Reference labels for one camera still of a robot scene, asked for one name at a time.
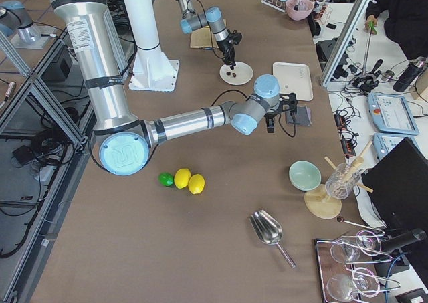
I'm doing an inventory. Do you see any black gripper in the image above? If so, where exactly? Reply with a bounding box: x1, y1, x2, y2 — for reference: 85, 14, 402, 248
265, 92, 297, 133
216, 30, 242, 70

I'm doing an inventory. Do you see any round cream plate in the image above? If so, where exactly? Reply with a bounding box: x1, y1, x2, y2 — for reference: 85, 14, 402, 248
219, 62, 253, 86

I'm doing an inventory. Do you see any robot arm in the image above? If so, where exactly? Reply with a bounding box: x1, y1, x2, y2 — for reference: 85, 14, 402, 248
177, 0, 242, 70
50, 0, 297, 175

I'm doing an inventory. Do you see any cream rabbit tray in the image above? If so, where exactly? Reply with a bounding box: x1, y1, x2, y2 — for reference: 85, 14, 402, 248
272, 62, 314, 101

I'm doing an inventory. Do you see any metal glass rack tray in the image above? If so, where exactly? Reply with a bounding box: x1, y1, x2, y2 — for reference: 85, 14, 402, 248
314, 231, 401, 302

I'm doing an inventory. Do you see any bamboo cutting board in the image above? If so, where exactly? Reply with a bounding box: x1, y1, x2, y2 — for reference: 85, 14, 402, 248
190, 26, 218, 49

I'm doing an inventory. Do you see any grey folded cloth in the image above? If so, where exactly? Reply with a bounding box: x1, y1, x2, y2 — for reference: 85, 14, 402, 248
286, 105, 312, 126

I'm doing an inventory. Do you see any mint green bowl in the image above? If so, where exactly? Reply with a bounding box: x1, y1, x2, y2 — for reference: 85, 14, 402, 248
289, 161, 322, 191

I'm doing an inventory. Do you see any pink ice bowl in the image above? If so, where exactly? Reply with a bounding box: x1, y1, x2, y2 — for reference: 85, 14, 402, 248
286, 0, 314, 21

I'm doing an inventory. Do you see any clear textured glass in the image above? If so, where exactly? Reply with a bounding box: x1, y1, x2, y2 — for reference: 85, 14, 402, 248
325, 163, 360, 199

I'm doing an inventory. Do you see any whole yellow lemon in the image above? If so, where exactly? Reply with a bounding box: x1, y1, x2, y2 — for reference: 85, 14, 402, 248
188, 174, 205, 195
174, 168, 191, 189

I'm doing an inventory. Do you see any round wooden stand base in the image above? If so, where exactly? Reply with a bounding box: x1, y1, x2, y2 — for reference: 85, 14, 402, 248
304, 184, 342, 219

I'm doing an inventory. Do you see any stainless steel scoop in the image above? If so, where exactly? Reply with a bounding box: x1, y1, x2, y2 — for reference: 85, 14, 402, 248
250, 209, 296, 269

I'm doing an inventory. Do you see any blue teach pendant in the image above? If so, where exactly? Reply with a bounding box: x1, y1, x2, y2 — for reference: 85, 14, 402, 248
372, 133, 416, 160
367, 93, 419, 136

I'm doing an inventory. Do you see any green lime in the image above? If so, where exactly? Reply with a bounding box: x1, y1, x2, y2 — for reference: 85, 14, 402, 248
158, 172, 174, 187

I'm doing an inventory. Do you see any black thermos bottle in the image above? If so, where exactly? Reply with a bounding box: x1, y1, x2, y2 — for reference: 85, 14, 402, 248
393, 57, 427, 92

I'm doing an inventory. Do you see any black monitor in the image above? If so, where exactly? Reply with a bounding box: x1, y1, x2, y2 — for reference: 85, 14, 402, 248
362, 138, 427, 231

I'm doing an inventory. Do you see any upside down wine glass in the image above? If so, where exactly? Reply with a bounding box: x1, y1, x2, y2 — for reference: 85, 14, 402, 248
330, 229, 381, 264

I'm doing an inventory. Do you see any person in black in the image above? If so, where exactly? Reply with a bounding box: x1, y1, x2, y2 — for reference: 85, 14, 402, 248
365, 0, 427, 60

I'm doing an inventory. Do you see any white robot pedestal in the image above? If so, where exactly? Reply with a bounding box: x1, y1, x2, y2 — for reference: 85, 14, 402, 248
124, 0, 179, 92

